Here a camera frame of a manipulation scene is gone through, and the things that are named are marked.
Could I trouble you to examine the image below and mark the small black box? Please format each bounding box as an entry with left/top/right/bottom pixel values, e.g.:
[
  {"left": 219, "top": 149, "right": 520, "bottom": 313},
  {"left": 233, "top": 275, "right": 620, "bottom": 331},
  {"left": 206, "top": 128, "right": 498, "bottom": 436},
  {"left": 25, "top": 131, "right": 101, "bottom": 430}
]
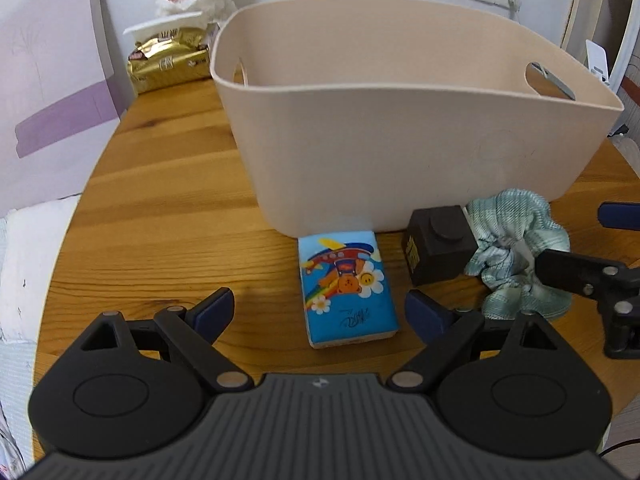
[{"left": 401, "top": 206, "right": 478, "bottom": 287}]

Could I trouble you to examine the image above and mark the blue cartoon tissue pack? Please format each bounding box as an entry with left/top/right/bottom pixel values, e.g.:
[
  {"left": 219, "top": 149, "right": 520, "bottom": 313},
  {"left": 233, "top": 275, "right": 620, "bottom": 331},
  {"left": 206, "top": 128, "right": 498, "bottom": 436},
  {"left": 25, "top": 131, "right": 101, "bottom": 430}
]
[{"left": 297, "top": 231, "right": 399, "bottom": 349}]

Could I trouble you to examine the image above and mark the green plaid scrunchie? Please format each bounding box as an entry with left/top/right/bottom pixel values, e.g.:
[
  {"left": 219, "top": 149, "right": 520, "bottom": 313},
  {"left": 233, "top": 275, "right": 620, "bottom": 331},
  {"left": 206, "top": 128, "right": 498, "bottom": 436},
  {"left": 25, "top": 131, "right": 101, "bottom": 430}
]
[{"left": 464, "top": 188, "right": 572, "bottom": 321}]

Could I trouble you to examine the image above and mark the white phone stand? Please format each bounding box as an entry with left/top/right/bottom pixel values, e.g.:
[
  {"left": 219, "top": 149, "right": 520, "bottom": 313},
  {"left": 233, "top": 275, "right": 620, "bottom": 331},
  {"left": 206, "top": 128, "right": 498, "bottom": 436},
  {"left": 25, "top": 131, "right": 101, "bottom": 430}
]
[{"left": 585, "top": 40, "right": 610, "bottom": 87}]

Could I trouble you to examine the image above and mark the white shelf unit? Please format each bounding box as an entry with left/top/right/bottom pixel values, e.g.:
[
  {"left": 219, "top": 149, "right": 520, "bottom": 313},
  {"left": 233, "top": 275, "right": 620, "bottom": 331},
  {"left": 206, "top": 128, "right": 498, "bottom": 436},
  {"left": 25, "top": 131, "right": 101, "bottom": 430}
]
[{"left": 560, "top": 0, "right": 640, "bottom": 137}]

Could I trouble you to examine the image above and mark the beige plastic storage bin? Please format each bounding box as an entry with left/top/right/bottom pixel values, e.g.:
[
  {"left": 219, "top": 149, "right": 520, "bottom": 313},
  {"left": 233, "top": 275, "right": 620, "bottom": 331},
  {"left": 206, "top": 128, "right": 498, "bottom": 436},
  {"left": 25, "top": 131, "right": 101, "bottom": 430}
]
[{"left": 210, "top": 0, "right": 624, "bottom": 237}]

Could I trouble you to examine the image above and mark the gold snack package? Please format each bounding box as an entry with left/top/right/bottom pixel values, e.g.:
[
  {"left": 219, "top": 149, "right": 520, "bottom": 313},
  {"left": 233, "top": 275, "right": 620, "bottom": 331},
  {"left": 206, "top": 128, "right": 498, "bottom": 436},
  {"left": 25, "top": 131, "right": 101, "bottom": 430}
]
[{"left": 124, "top": 12, "right": 210, "bottom": 96}]

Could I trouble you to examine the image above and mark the pink purple headboard panel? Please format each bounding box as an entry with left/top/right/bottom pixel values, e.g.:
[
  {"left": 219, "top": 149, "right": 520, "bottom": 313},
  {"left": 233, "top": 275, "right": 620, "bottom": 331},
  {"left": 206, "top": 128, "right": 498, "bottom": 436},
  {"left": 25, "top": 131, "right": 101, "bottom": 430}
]
[{"left": 1, "top": 0, "right": 126, "bottom": 212}]

